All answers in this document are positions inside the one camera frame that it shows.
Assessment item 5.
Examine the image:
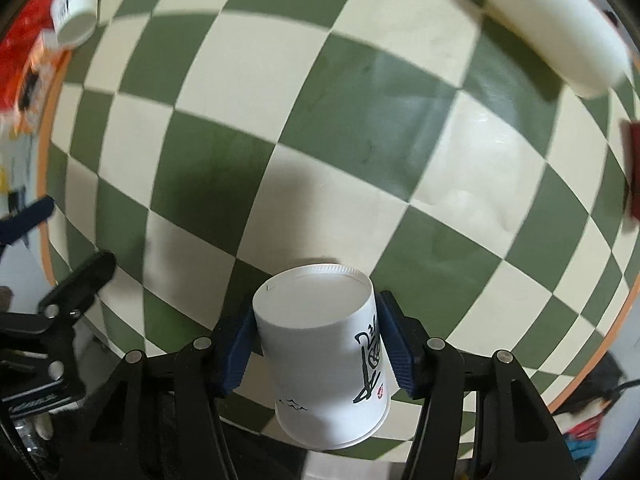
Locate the white paper cup black print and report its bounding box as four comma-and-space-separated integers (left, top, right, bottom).
251, 262, 392, 452

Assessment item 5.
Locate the green checkered mat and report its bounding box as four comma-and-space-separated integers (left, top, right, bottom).
37, 0, 640, 462

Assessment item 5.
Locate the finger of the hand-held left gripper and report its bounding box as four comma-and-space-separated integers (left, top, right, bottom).
0, 197, 55, 248
38, 251, 119, 320

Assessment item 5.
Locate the red orange packet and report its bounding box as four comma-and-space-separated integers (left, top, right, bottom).
0, 0, 67, 137

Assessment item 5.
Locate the red object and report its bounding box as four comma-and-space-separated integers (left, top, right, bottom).
619, 120, 640, 222

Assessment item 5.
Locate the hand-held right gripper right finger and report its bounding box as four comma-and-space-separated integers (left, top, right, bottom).
375, 290, 569, 480

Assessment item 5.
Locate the red and blue packet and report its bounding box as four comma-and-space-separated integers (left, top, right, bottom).
562, 417, 607, 462

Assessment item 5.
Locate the black cable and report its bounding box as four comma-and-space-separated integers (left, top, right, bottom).
560, 354, 640, 412

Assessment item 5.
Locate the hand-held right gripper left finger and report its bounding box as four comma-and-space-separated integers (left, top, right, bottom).
88, 306, 259, 480

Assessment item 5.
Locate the white cylinder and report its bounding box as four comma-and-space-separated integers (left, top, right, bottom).
487, 0, 633, 99

